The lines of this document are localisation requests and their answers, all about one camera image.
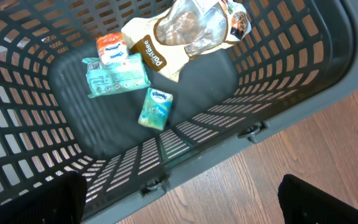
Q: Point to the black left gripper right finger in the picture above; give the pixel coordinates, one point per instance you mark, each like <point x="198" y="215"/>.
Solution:
<point x="302" y="202"/>

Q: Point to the teal Kleenex tissue pack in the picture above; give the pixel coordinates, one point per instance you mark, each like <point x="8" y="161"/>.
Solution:
<point x="155" y="110"/>

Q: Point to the dark grey plastic basket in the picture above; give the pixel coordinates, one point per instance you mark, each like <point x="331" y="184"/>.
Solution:
<point x="131" y="139"/>

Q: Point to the orange Kleenex tissue pack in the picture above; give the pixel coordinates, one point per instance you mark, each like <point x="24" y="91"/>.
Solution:
<point x="112" y="48"/>

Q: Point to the teal wet wipes pack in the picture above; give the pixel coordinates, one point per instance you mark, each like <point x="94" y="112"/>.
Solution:
<point x="115" y="78"/>

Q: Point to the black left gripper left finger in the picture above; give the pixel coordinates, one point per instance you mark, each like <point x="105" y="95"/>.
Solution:
<point x="61" y="200"/>

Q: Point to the beige Pantree bread bag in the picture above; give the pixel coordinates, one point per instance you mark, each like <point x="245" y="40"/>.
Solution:
<point x="186" y="30"/>

